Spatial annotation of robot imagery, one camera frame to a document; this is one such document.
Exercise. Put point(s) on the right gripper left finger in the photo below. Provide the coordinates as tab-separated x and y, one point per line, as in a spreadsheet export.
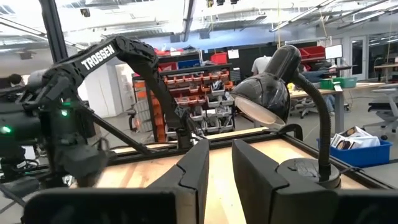
189	168

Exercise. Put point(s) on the storage rack with small bins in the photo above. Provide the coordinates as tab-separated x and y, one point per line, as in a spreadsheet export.
202	93

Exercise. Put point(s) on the background work table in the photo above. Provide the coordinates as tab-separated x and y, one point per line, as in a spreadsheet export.
311	92

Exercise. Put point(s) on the black gooseneck desk lamp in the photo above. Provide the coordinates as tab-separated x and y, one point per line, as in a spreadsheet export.
267	93

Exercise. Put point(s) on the red plastic bin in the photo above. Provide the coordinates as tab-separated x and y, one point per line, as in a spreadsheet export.
219	58

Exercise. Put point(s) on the green plastic bin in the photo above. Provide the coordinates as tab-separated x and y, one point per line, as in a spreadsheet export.
345	82

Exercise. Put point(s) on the white computer monitor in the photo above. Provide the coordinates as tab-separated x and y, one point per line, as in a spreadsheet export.
333	51

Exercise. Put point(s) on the person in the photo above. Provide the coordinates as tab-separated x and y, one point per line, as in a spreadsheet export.
259	65
12	80

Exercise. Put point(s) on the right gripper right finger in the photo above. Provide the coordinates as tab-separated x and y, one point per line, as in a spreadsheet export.
261	186

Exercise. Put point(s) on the stack of magazines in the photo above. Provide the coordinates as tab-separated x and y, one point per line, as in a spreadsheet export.
357	140

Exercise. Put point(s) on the office chair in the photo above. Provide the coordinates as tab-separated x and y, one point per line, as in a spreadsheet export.
385	107

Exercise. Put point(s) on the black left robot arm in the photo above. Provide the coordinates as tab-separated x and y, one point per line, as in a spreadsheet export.
99	56

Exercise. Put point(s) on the blue plastic bin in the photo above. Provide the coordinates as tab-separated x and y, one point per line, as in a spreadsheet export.
363	155

